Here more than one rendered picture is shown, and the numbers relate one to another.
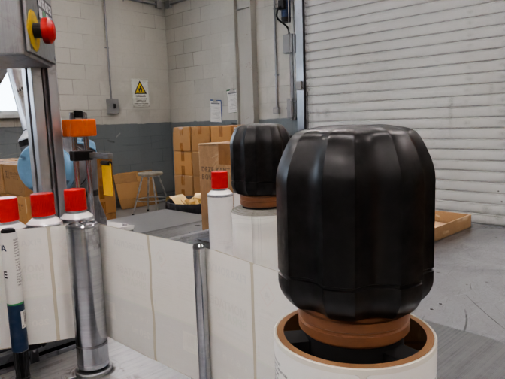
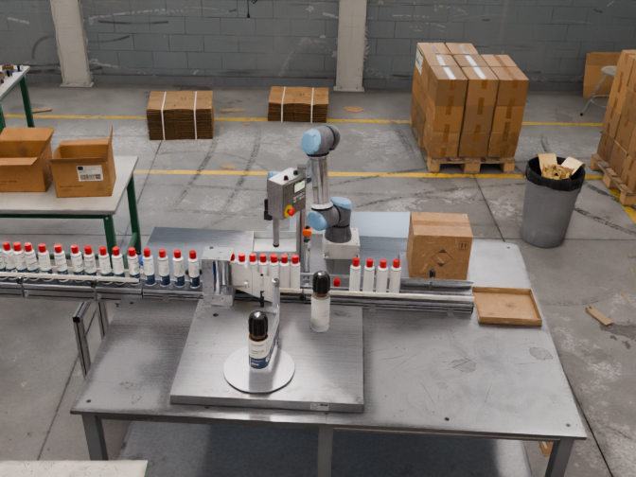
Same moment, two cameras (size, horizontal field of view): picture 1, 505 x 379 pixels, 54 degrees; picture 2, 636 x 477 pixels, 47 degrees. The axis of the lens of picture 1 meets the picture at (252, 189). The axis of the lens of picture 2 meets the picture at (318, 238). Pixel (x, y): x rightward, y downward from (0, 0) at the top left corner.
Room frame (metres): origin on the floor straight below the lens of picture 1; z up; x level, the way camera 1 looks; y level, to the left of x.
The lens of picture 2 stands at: (-1.29, -1.95, 3.02)
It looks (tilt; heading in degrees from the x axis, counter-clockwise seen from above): 31 degrees down; 45
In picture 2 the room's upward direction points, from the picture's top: 2 degrees clockwise
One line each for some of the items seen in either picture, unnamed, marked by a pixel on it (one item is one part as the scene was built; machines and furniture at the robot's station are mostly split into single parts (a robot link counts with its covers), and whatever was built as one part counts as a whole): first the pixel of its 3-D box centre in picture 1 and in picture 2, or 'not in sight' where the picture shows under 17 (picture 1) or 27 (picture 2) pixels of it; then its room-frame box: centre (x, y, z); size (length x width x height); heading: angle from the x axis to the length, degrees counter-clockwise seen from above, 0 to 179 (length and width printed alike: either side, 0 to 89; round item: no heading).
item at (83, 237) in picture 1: (88, 298); (275, 296); (0.58, 0.21, 0.97); 0.05 x 0.05 x 0.19
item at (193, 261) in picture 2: not in sight; (193, 269); (0.42, 0.64, 0.98); 0.05 x 0.05 x 0.20
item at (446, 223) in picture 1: (409, 222); (505, 305); (1.50, -0.48, 0.85); 0.30 x 0.26 x 0.04; 134
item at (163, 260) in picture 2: not in sight; (164, 267); (0.32, 0.75, 0.98); 0.05 x 0.05 x 0.20
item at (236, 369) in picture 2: not in sight; (258, 368); (0.26, -0.05, 0.89); 0.31 x 0.31 x 0.01
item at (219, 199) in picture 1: (221, 222); (355, 276); (0.97, 0.07, 0.98); 0.05 x 0.05 x 0.20
